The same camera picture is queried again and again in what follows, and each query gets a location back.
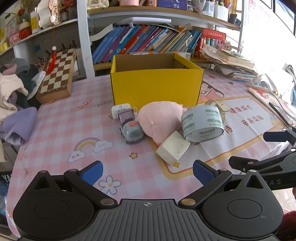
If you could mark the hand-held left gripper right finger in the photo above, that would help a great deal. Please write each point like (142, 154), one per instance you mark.
(203, 173)

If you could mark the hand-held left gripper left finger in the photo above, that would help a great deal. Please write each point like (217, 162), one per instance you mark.
(92, 173)

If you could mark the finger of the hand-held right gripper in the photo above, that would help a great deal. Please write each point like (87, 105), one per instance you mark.
(275, 137)
(251, 164)

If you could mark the white rectangular block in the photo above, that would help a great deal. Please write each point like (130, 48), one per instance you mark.
(172, 148)

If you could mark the white tape roll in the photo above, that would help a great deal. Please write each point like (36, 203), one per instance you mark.
(203, 120)

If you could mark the grey toy car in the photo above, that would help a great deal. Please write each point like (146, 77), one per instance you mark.
(131, 129)

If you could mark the white charger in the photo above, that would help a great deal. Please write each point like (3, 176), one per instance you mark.
(118, 110)

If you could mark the pink plush toy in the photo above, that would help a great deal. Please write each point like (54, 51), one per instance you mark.
(159, 120)

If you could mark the yellow cardboard box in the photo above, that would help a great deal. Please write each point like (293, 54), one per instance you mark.
(155, 88)

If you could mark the person's right forearm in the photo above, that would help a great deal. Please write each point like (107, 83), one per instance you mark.
(289, 224)

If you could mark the pink checked desktop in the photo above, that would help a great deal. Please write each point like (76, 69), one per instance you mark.
(57, 129)

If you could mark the black pen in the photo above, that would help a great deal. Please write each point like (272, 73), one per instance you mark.
(278, 112)

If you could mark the pink white booklet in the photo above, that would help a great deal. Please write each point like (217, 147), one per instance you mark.
(266, 99)

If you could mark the white power strip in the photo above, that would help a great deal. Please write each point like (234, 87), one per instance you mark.
(259, 82)

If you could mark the pile of papers and books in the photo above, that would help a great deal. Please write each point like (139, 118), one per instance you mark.
(231, 67)

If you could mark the purple cloth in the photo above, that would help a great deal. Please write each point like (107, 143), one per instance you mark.
(18, 125)

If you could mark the blue water jug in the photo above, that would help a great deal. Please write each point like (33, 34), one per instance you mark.
(2, 194)

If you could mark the wooden chessboard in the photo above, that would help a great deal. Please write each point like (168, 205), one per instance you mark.
(57, 71)

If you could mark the pile of clothes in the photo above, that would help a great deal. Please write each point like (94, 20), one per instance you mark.
(13, 90)

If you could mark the red tassel ornament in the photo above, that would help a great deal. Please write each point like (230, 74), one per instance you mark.
(52, 61)

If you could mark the red box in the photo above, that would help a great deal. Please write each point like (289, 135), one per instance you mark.
(214, 34)

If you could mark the small black box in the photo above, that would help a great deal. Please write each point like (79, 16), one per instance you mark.
(233, 19)

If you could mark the white bookshelf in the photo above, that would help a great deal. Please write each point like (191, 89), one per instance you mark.
(84, 46)

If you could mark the white pen holders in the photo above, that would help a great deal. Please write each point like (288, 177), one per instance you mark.
(217, 10)

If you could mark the row of colourful books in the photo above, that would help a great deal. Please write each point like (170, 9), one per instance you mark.
(143, 39)

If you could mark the side shelf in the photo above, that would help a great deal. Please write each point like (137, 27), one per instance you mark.
(46, 30)

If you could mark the red jar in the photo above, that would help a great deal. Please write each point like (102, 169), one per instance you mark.
(24, 31)

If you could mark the white bottle yellow label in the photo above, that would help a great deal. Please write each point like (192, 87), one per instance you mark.
(34, 20)

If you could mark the white plush toy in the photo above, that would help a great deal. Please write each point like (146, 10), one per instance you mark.
(47, 14)

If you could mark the purple box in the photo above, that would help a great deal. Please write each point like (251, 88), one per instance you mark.
(172, 3)

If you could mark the white quilted handbag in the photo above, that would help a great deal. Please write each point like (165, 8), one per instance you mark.
(97, 3)

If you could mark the pink cup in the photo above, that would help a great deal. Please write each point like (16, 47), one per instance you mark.
(129, 2)

